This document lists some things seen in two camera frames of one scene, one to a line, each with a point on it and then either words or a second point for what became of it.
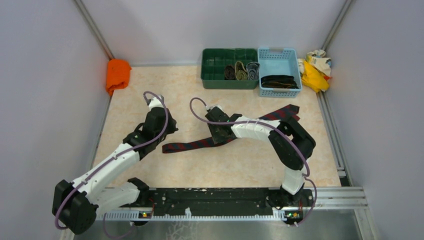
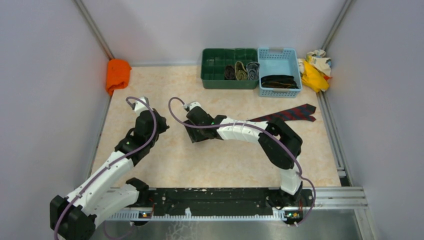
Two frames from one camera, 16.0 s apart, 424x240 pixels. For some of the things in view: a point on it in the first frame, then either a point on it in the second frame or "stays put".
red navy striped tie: [290, 112] -> [302, 112]
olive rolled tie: [240, 72] stays put
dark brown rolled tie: [229, 72] stays put
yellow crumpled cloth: [313, 79] stays put
